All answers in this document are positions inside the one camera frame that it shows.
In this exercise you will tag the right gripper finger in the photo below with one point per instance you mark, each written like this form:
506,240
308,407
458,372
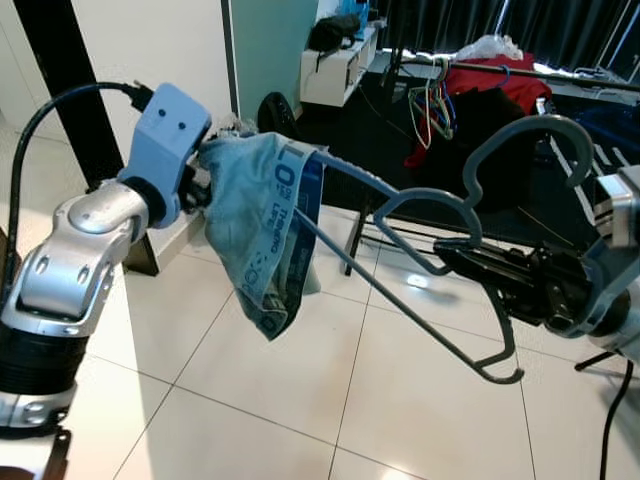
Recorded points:
495,285
480,258

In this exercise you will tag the grey underpants lettered waistband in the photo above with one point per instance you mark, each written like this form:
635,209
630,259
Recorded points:
250,220

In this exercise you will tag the grey plastic hanger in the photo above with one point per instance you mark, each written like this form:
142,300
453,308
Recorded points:
545,121

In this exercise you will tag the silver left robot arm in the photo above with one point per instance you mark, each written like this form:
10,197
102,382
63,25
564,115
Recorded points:
60,270

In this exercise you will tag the black shoulder bag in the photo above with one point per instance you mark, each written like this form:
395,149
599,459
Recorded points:
335,30

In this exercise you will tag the black backpack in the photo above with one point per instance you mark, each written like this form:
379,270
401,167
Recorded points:
275,115

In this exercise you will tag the bundle of pastel hangers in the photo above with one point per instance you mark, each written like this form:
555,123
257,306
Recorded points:
430,110

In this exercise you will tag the black carpet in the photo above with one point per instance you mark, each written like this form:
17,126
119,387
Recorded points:
350,150

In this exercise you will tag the red cloth cover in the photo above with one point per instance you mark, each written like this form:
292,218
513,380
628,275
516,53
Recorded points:
520,90

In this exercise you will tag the white shelf unit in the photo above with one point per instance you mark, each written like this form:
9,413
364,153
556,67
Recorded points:
335,85

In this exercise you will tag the white plastic bag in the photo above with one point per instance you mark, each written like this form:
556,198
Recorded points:
490,48

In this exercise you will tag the black metal clothes rack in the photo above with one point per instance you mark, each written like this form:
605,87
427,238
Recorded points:
600,82

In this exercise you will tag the dark pleated curtain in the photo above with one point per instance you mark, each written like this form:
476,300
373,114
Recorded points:
560,25

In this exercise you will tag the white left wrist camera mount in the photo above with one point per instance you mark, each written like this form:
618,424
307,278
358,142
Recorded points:
165,130

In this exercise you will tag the dark wall trim strip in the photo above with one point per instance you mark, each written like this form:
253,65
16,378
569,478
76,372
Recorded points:
70,80

